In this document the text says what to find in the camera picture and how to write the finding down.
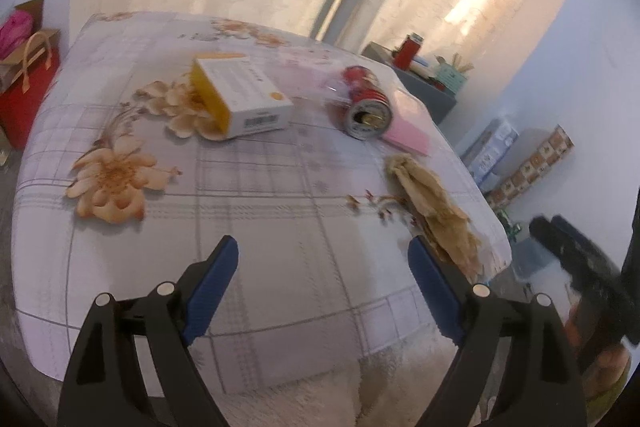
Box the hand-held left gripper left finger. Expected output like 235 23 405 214
57 235 240 427

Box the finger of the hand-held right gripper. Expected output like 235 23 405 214
529 216 576 265
550 214 623 288

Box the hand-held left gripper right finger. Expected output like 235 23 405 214
407 237 587 427

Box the clear plastic bag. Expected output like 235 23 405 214
280 49 352 106

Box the person's right forearm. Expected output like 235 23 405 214
585 374 630 424

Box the person's right hand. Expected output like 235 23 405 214
567 294 632 383

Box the patterned long box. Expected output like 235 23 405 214
484 124 576 208

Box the crumpled beige cloth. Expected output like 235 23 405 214
384 153 483 284

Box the floral checked tablecloth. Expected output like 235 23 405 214
11 11 513 395

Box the blue and white carton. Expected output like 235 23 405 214
461 118 520 194

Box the grey cabinet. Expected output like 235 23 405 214
361 41 458 126

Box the teal utensil holder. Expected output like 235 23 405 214
433 52 476 94

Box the red drink can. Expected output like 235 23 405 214
341 65 392 141

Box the white and yellow carton box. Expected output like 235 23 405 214
189 53 295 140

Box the red thermos bottle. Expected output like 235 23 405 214
394 33 425 70

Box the red gift bag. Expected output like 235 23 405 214
0 29 62 151

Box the pink cloth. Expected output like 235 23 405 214
0 9 33 60

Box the open cardboard box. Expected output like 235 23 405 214
0 0 61 92

